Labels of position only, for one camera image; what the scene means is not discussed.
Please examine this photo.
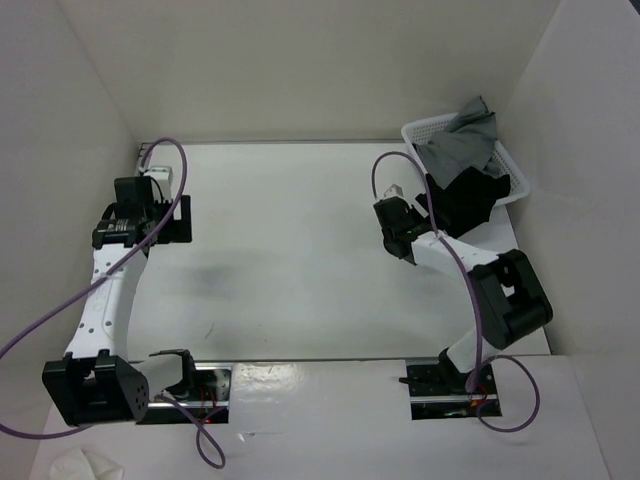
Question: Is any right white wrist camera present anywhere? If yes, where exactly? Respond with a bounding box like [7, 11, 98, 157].
[380, 184, 404, 200]

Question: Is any white perforated plastic basket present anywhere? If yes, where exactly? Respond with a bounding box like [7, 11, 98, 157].
[400, 112, 531, 207]

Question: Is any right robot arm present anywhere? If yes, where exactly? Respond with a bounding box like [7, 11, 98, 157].
[374, 195, 553, 393]

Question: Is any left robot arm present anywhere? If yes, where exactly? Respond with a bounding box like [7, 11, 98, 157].
[42, 166, 199, 427]

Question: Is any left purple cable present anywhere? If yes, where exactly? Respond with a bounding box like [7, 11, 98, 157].
[0, 138, 226, 469]

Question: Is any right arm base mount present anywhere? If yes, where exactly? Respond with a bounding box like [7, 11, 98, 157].
[399, 359, 502, 420]

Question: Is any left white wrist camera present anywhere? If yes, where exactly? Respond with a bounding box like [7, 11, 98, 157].
[139, 166, 174, 198]

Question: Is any black skirt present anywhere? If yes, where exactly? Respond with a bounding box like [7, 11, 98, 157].
[426, 167, 511, 238]

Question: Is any grey skirt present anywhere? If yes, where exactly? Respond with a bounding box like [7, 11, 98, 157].
[413, 96, 501, 189]

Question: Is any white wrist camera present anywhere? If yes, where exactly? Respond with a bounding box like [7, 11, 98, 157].
[139, 166, 174, 198]
[380, 184, 404, 200]

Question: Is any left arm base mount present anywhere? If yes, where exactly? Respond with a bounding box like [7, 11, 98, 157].
[138, 364, 232, 425]

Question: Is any crumpled white tissue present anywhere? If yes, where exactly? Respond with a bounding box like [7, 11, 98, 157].
[49, 448, 124, 480]

